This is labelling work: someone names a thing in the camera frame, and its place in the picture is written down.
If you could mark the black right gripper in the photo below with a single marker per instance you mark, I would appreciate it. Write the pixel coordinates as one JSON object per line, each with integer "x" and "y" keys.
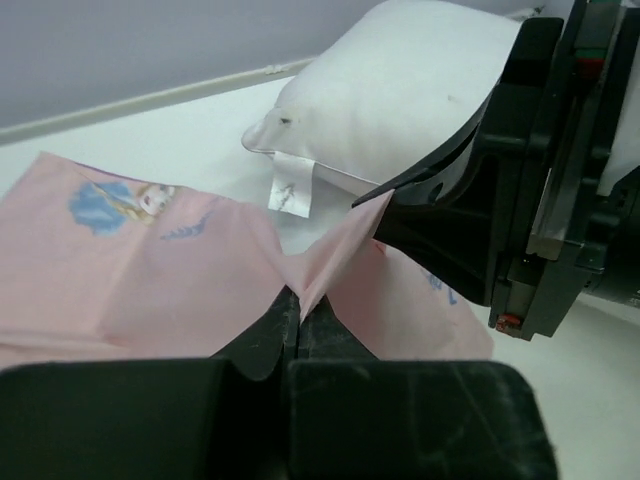
{"x": 575, "y": 223}

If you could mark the pink printed pillowcase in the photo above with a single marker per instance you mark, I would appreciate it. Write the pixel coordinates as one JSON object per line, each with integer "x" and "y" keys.
{"x": 95, "y": 266}

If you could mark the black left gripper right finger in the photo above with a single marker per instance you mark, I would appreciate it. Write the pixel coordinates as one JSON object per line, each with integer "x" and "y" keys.
{"x": 353, "y": 416}

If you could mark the white pillow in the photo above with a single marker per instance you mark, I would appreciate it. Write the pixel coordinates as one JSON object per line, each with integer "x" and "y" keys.
{"x": 403, "y": 80}

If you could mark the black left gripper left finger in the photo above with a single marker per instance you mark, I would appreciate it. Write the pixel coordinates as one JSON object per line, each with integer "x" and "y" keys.
{"x": 214, "y": 417}

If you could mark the aluminium back table rail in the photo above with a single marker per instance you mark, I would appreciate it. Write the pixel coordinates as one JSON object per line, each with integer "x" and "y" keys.
{"x": 151, "y": 101}

